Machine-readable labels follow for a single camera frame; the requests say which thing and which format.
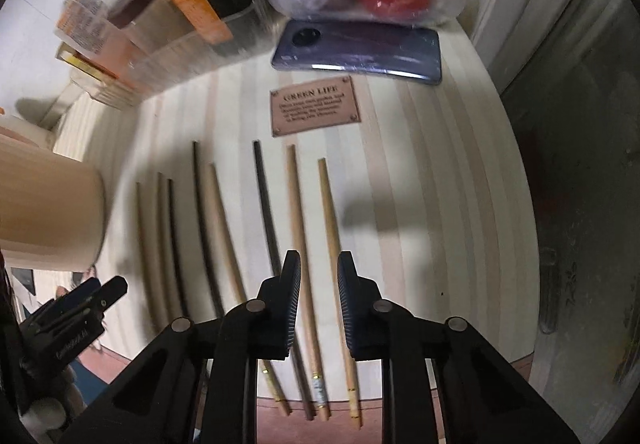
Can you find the orange white packet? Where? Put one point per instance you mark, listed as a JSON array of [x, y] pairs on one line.
[[83, 25]]

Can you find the yellow box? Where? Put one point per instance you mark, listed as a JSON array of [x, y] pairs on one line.
[[70, 56]]

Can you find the striped cat placemat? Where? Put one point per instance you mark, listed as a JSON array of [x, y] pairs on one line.
[[426, 189]]

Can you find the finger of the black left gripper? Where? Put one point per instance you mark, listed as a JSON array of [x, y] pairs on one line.
[[109, 294], [80, 291]]

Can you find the cream cylindrical utensil holder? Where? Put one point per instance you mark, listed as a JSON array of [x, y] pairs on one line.
[[52, 207]]

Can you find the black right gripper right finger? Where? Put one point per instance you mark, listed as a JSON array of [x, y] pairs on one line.
[[358, 295]]

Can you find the dark brown chopstick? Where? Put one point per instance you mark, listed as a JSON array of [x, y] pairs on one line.
[[203, 233]]

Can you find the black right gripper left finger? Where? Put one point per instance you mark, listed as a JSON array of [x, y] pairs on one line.
[[276, 322]]

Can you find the black chopstick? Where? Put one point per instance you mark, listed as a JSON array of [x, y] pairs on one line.
[[175, 253], [276, 265]]

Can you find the clear acrylic organizer tray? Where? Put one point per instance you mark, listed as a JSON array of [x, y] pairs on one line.
[[188, 57]]

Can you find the brown lidded jar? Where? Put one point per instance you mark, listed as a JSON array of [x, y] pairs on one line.
[[152, 25]]

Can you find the dark blue smartphone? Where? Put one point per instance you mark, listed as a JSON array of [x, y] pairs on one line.
[[360, 47]]

